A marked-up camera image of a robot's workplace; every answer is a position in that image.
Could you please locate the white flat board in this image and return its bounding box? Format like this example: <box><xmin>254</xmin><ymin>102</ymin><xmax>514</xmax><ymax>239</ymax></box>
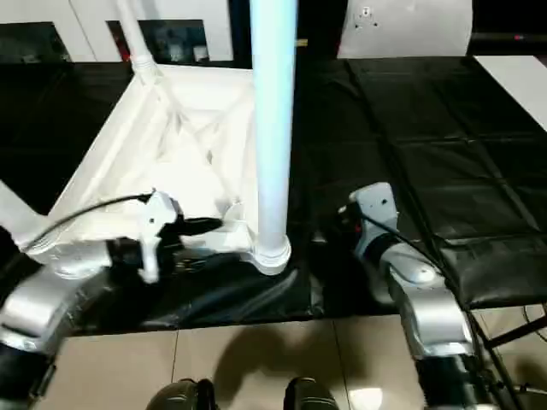
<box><xmin>473</xmin><ymin>53</ymin><xmax>547</xmax><ymax>130</ymax></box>

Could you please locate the black cabinet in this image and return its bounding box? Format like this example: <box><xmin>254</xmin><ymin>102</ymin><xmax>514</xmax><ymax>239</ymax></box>
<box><xmin>232</xmin><ymin>0</ymin><xmax>547</xmax><ymax>59</ymax></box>

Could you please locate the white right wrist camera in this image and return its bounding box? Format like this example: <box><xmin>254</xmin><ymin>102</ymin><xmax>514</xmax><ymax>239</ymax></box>
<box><xmin>347</xmin><ymin>181</ymin><xmax>402</xmax><ymax>258</ymax></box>

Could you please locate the white sideboard with glass doors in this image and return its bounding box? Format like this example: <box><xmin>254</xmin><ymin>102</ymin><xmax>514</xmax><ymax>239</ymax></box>
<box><xmin>0</xmin><ymin>0</ymin><xmax>254</xmax><ymax>66</ymax></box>

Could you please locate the pale panel with holes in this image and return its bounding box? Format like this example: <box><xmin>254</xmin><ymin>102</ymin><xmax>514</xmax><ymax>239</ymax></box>
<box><xmin>336</xmin><ymin>0</ymin><xmax>474</xmax><ymax>57</ymax></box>

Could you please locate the white plastic table top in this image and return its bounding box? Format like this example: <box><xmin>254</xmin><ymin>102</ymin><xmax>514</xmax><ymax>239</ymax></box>
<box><xmin>21</xmin><ymin>62</ymin><xmax>295</xmax><ymax>278</ymax></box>

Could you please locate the black quilted mat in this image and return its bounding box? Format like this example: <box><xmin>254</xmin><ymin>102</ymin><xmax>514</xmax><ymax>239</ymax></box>
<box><xmin>0</xmin><ymin>54</ymin><xmax>547</xmax><ymax>335</ymax></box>

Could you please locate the black left camera cable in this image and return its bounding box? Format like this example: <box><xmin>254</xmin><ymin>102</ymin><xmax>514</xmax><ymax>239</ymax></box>
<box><xmin>22</xmin><ymin>193</ymin><xmax>156</xmax><ymax>254</ymax></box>

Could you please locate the black metal bar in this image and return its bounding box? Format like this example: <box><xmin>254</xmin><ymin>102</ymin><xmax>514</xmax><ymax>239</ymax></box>
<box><xmin>468</xmin><ymin>32</ymin><xmax>547</xmax><ymax>44</ymax></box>

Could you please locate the black metal stand leg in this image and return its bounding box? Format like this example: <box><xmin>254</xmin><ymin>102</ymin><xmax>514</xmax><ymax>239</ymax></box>
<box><xmin>485</xmin><ymin>304</ymin><xmax>547</xmax><ymax>350</ymax></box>

